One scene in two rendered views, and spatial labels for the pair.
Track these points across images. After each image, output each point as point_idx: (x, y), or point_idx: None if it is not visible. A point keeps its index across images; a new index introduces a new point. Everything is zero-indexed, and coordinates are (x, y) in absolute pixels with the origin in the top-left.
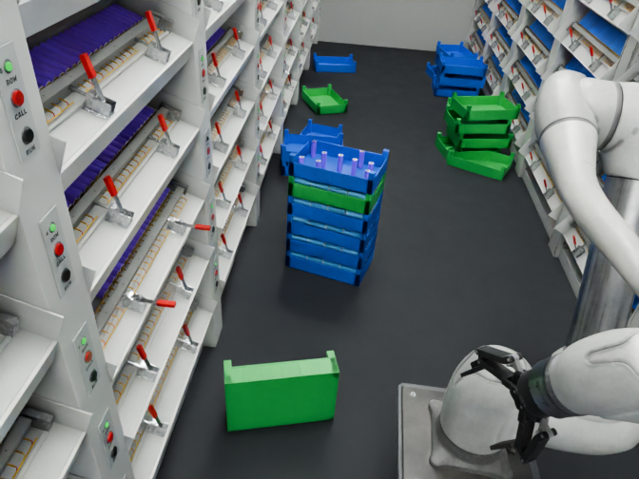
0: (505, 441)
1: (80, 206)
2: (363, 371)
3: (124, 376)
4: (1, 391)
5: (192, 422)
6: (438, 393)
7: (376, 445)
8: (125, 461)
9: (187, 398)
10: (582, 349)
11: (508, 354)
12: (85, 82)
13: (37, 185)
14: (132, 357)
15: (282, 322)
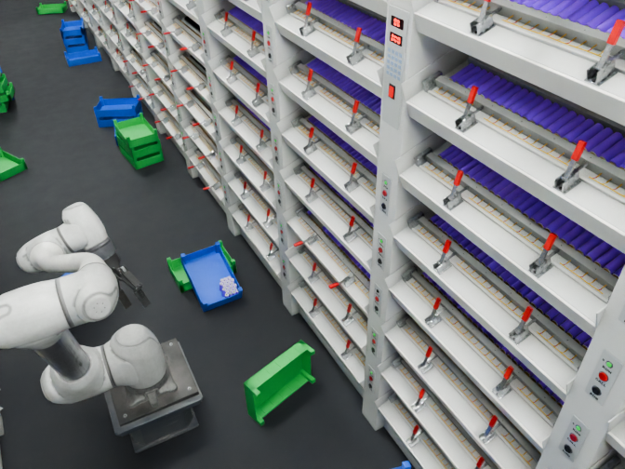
0: (124, 302)
1: (318, 181)
2: (248, 462)
3: (319, 270)
4: (268, 155)
5: (325, 363)
6: (173, 399)
7: (213, 414)
8: (286, 258)
9: (341, 372)
10: (97, 218)
11: (126, 273)
12: (330, 149)
13: (274, 125)
14: (325, 276)
15: (338, 465)
